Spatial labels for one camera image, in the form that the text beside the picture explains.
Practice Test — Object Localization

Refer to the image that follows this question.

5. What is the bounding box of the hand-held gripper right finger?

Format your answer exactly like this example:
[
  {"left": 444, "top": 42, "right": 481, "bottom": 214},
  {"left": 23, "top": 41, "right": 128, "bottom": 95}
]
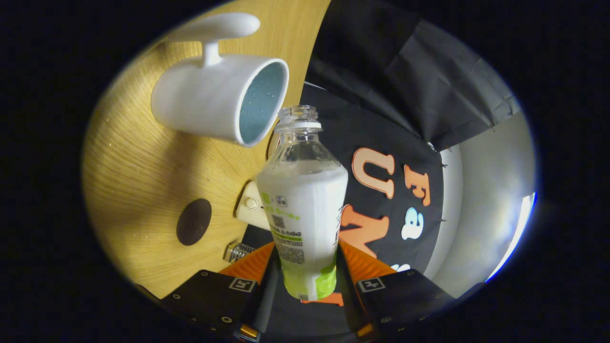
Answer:
[{"left": 336, "top": 241, "right": 457, "bottom": 341}]

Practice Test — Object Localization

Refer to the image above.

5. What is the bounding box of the clear juice bottle white label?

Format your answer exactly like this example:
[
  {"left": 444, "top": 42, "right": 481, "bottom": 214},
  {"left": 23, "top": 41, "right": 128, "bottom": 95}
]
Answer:
[{"left": 256, "top": 105, "right": 349, "bottom": 301}]

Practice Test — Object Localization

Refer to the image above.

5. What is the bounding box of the white box appliance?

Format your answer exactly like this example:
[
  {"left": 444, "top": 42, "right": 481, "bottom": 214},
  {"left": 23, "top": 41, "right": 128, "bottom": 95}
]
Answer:
[{"left": 235, "top": 180, "right": 273, "bottom": 232}]

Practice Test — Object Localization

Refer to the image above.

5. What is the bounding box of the wooden table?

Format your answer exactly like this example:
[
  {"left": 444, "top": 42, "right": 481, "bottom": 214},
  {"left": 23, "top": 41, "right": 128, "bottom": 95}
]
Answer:
[{"left": 81, "top": 0, "right": 332, "bottom": 299}]

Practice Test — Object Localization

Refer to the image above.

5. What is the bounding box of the dark brown round coaster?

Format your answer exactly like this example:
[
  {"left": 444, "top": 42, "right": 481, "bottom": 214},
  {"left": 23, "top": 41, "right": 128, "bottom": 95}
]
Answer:
[{"left": 176, "top": 198, "right": 213, "bottom": 247}]

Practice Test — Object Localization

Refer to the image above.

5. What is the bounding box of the large ceiling light panel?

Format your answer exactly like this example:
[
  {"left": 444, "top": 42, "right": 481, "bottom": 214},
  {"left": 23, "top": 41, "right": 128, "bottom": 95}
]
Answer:
[{"left": 485, "top": 192, "right": 538, "bottom": 283}]

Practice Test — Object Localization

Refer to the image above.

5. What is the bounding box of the wire mesh holder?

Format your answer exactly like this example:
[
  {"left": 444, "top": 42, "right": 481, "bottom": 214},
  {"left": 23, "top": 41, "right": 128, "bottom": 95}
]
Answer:
[{"left": 223, "top": 242, "right": 257, "bottom": 264}]

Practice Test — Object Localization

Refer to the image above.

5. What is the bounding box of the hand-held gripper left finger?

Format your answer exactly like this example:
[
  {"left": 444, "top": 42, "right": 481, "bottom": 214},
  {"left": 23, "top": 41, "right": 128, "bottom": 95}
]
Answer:
[{"left": 160, "top": 241, "right": 283, "bottom": 343}]

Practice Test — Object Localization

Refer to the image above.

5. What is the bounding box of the white cup blue inside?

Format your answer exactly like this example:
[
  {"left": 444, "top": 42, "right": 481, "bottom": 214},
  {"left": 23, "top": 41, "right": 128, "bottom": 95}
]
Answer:
[{"left": 150, "top": 12, "right": 290, "bottom": 149}]

